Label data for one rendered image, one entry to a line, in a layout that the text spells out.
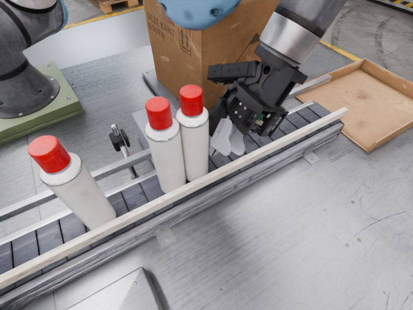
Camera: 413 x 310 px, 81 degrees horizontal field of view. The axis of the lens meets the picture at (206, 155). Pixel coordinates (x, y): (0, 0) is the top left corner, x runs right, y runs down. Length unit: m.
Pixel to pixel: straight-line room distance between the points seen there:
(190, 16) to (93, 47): 0.86
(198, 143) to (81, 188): 0.18
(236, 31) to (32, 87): 0.54
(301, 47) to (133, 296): 0.42
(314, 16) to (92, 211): 0.40
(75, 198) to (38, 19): 0.52
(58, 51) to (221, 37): 0.73
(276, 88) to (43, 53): 0.94
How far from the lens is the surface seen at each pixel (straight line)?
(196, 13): 0.25
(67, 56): 1.08
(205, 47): 0.53
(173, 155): 0.38
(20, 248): 0.53
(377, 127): 0.80
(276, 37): 0.36
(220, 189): 0.48
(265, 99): 0.37
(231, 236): 0.50
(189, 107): 0.35
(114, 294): 0.44
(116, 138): 0.47
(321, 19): 0.37
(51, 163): 0.33
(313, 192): 0.58
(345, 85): 0.91
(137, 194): 0.49
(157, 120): 0.33
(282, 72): 0.37
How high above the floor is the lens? 1.29
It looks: 51 degrees down
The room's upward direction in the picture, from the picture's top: straight up
